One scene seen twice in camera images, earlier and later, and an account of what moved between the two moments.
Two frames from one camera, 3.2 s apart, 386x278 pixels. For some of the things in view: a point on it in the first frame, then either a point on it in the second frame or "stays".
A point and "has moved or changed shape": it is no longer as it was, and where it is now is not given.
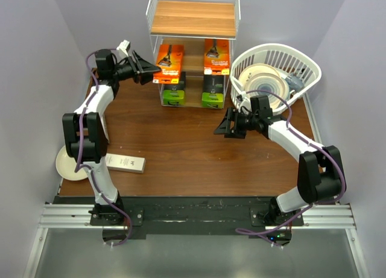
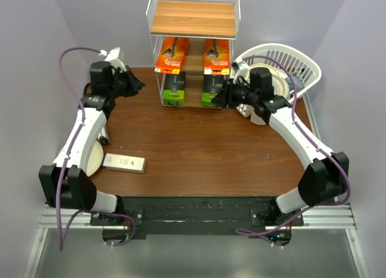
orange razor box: [216, 56] stays
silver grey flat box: [125, 163] stays
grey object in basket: [294, 82] stays
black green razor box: [213, 96] stays
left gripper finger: [143, 65] -> [135, 81]
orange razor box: [169, 58] has moved or changed shape
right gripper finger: [228, 124] -> [223, 95]
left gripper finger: [147, 76] -> [134, 90]
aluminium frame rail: [335, 217] stays
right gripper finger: [240, 132] -> [222, 102]
